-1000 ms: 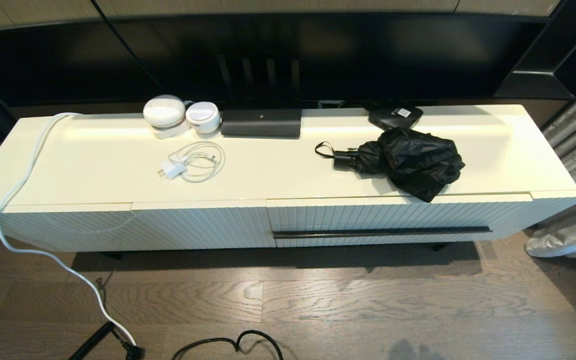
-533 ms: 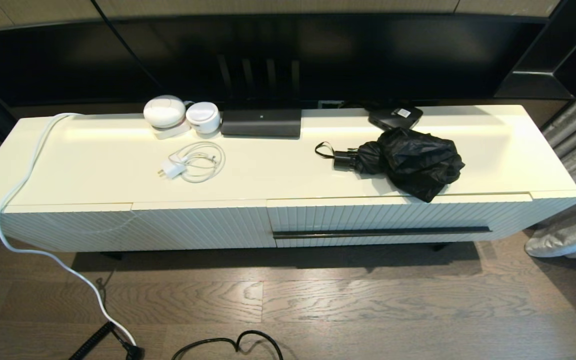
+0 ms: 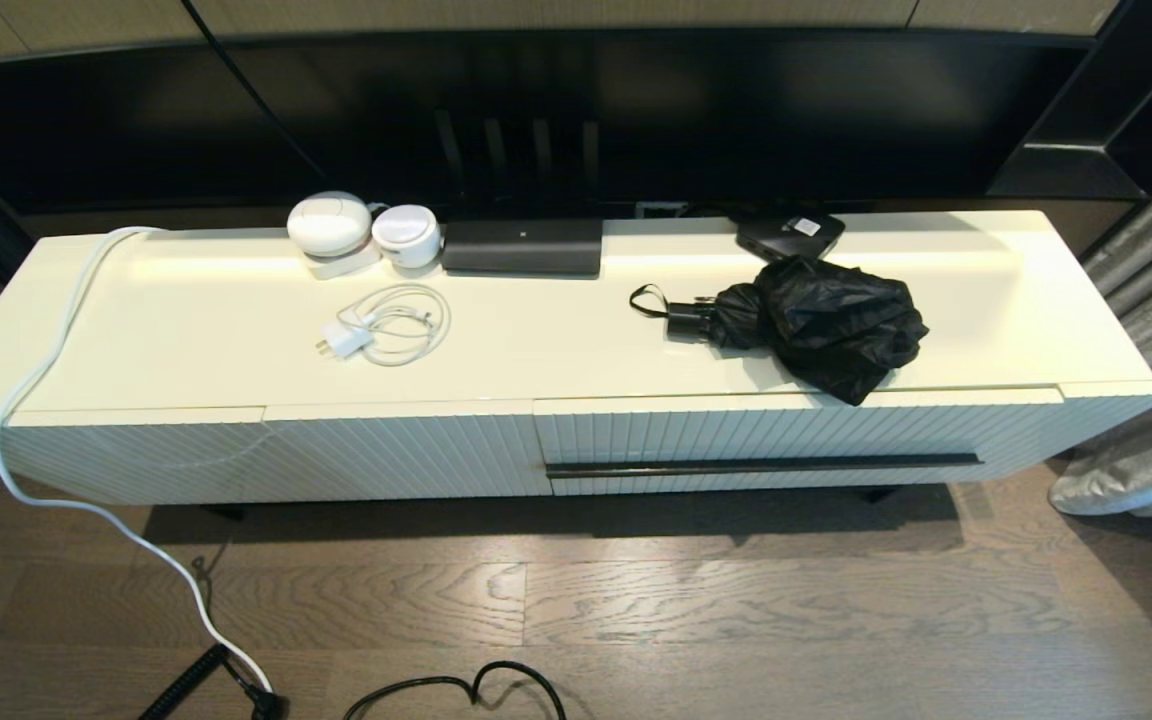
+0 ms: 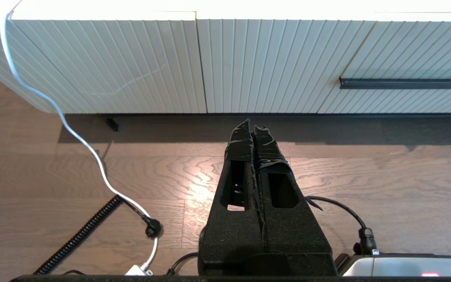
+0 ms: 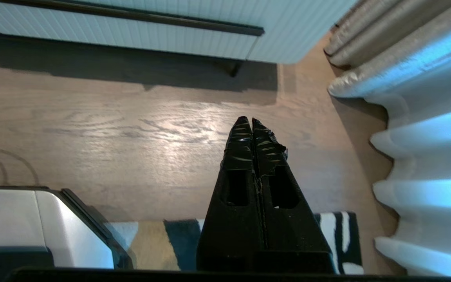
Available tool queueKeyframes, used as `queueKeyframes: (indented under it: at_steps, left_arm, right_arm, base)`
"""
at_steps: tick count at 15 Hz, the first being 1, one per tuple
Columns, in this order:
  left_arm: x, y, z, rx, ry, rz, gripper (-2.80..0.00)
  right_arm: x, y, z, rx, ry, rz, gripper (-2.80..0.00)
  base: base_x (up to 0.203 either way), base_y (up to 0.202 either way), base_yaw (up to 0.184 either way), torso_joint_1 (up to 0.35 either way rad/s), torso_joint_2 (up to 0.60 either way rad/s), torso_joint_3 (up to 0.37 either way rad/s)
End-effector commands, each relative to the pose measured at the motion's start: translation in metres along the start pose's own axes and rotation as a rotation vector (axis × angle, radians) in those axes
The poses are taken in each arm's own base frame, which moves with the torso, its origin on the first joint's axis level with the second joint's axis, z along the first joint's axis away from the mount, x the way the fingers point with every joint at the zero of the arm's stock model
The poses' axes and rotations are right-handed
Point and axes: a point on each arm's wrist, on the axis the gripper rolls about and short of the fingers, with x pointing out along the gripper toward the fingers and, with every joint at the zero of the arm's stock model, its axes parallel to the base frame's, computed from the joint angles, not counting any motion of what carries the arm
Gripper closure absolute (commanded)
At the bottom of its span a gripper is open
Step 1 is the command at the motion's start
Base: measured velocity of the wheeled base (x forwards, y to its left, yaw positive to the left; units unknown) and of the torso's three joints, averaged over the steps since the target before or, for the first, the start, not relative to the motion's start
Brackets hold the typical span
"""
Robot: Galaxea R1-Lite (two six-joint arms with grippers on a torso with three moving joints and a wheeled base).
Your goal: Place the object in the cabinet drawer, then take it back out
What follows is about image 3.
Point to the white ribbed drawer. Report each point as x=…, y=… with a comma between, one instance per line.
x=736, y=430

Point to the black umbrella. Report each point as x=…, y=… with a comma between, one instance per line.
x=836, y=320

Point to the cream white TV cabinet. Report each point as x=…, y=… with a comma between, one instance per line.
x=536, y=340

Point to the black router with antennas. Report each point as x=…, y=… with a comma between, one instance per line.
x=521, y=247

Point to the white ribbed cabinet door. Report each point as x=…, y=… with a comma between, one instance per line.
x=136, y=450
x=406, y=450

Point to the small white round device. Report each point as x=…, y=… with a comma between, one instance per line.
x=406, y=238

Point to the black set-top box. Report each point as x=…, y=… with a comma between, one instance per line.
x=786, y=232

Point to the white flat device base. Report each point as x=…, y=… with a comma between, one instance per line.
x=341, y=266

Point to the large white round device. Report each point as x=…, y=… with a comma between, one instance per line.
x=328, y=224

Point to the black television screen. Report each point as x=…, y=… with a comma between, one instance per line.
x=786, y=110

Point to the black shelf unit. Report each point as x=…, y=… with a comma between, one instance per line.
x=1136, y=120

